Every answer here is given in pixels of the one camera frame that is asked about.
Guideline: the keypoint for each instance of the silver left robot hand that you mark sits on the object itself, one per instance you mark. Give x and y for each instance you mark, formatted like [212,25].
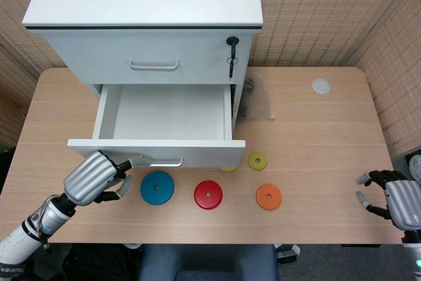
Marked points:
[87,179]

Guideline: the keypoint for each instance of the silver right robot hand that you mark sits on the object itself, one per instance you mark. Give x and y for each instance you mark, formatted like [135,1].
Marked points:
[404,202]

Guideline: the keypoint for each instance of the white cabinet drawer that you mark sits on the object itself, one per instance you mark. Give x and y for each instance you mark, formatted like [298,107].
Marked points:
[164,119]

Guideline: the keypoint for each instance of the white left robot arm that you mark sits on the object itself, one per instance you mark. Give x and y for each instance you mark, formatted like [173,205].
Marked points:
[13,245]

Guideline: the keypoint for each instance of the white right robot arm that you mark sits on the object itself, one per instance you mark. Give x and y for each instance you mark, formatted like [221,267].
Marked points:
[412,251]

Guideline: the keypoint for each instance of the white drawer with key lock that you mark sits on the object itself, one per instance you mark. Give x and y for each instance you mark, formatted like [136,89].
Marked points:
[98,50]

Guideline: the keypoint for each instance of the blue robot torso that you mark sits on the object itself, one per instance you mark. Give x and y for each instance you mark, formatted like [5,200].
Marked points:
[197,261]

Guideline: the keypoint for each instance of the clear plastic bag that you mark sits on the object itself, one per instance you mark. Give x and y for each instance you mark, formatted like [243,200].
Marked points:
[263,103]

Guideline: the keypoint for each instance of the black-headed key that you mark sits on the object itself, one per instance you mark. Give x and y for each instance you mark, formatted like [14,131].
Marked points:
[232,70]
[233,40]

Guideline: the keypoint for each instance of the grey metal bracket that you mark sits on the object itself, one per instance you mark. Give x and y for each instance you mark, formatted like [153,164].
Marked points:
[287,254]

